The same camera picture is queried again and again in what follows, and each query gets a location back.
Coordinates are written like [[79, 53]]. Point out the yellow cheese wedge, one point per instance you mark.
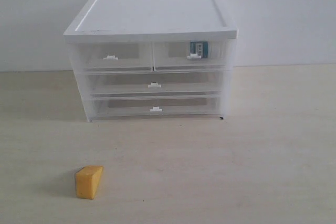
[[87, 181]]

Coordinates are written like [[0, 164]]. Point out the clear wide drawer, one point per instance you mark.
[[163, 105], [103, 84]]

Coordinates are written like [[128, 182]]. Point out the clear middle wide drawer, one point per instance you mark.
[[103, 84]]

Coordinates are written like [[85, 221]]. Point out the white plastic drawer cabinet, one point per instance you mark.
[[147, 22]]

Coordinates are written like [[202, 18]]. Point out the clear bottom wide drawer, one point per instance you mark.
[[163, 105]]

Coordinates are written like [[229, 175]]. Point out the white blue labelled bottle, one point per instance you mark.
[[204, 50]]

